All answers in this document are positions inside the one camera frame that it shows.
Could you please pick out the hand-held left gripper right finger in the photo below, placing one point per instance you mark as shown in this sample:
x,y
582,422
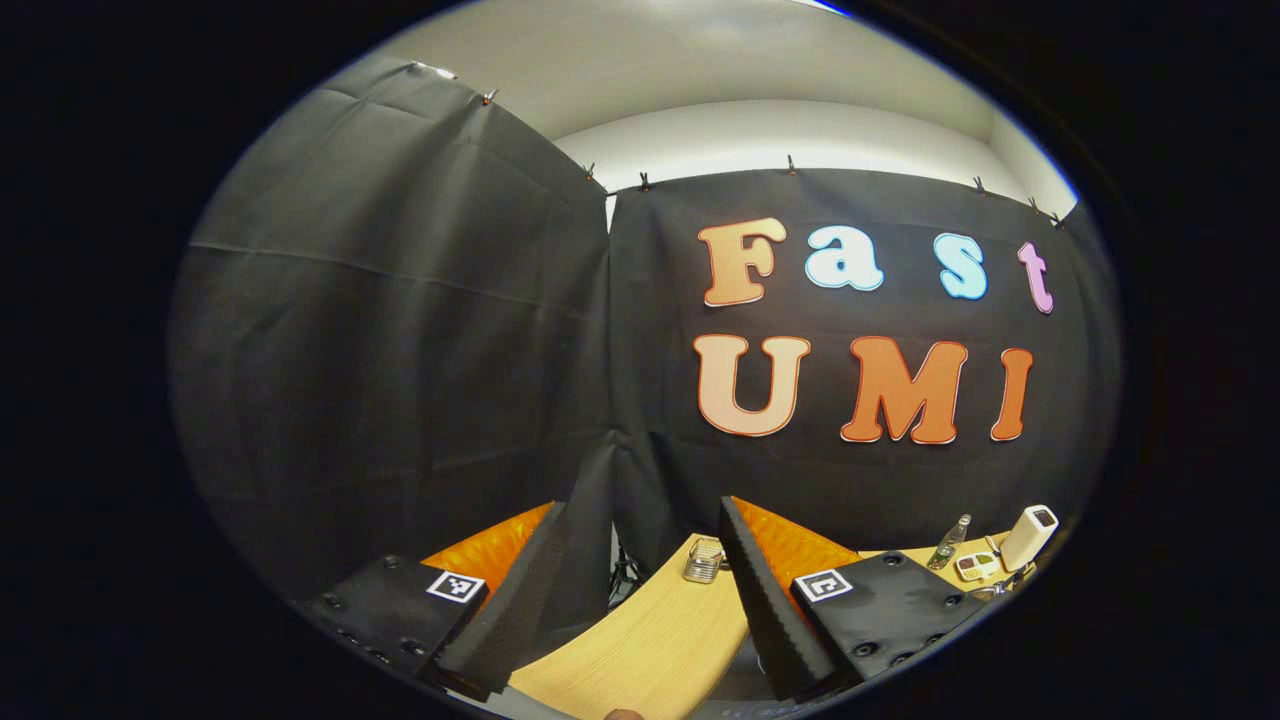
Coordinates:
x,y
765,610

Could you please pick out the white divided snack tray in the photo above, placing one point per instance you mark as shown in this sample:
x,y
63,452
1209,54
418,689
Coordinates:
x,y
975,567

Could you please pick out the clear water bottle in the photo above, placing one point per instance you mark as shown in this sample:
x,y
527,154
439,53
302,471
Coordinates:
x,y
948,548

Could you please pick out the clear glass jar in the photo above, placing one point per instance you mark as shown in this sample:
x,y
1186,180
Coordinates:
x,y
704,562

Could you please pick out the row of small cloth clips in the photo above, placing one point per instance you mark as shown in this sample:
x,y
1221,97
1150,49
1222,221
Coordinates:
x,y
790,163

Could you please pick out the white toaster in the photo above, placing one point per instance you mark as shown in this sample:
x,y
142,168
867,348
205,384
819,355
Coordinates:
x,y
1028,540

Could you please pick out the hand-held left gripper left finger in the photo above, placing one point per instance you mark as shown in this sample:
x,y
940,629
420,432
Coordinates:
x,y
520,610

